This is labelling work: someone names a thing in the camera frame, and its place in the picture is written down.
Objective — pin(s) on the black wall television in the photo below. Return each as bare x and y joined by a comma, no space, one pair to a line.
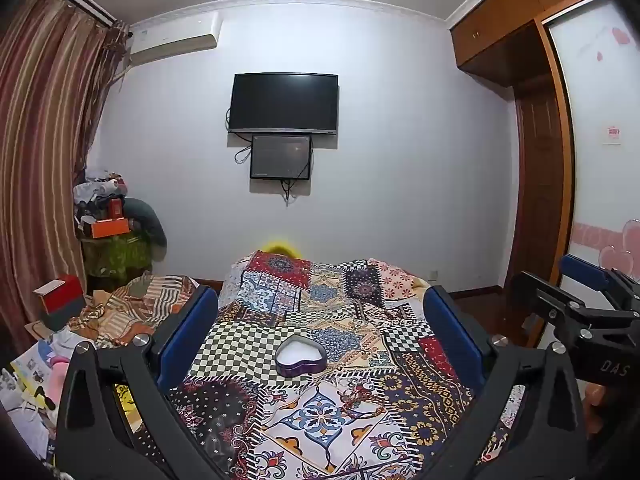
283,102

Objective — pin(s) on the pink plush item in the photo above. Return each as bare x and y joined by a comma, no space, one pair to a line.
59,366

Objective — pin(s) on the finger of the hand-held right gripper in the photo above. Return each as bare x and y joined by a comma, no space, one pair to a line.
545,290
582,270

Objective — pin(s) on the curtain rail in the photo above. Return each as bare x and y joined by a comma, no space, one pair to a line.
85,2

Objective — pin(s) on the patchwork printed blanket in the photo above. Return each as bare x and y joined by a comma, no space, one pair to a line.
325,425

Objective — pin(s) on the small black wall monitor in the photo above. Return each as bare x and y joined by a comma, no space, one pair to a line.
281,156

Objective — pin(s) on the wooden wardrobe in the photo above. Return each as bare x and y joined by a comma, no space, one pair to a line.
590,110

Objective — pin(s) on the orange box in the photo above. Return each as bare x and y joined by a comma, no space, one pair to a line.
110,227

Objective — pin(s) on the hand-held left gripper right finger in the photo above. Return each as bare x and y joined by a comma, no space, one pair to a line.
452,332

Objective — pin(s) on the pile of clothes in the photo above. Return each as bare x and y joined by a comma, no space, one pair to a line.
100,192

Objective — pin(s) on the yellow fluffy item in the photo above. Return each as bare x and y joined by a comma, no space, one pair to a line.
279,249

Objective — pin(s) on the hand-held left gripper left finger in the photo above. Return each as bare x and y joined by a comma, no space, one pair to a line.
187,332

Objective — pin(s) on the white air conditioner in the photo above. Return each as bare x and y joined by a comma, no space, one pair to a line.
172,40

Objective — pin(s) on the grey plush cushion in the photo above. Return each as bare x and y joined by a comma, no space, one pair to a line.
147,220

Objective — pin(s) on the yellow printed cloth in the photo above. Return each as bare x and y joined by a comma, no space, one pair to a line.
125,402

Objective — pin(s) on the striped orange cloth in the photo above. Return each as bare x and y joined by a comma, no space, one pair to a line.
135,305

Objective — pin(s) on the red box with white lid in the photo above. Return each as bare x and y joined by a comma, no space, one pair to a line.
65,300

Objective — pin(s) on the striped brown curtain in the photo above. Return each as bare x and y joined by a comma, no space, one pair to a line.
45,135

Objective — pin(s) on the purple heart-shaped tin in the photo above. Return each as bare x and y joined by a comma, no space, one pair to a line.
300,360

